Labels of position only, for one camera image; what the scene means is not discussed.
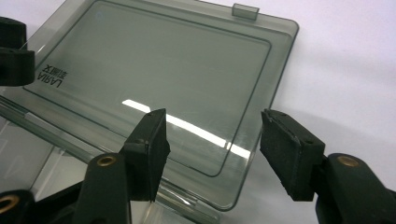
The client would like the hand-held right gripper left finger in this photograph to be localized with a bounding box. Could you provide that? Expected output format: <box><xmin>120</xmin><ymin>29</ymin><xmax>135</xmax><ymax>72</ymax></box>
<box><xmin>119</xmin><ymin>107</ymin><xmax>172</xmax><ymax>203</ymax></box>

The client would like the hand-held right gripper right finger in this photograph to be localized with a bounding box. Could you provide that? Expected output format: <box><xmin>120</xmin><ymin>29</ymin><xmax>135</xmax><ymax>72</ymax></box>
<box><xmin>259</xmin><ymin>108</ymin><xmax>327</xmax><ymax>203</ymax></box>

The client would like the grey transparent compartment box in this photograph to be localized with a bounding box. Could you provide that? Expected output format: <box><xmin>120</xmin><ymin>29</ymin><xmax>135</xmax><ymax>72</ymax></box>
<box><xmin>0</xmin><ymin>0</ymin><xmax>301</xmax><ymax>224</ymax></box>

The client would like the white table cover sheet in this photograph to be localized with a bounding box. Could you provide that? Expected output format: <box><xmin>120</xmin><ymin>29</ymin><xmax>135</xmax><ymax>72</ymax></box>
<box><xmin>0</xmin><ymin>0</ymin><xmax>396</xmax><ymax>224</ymax></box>

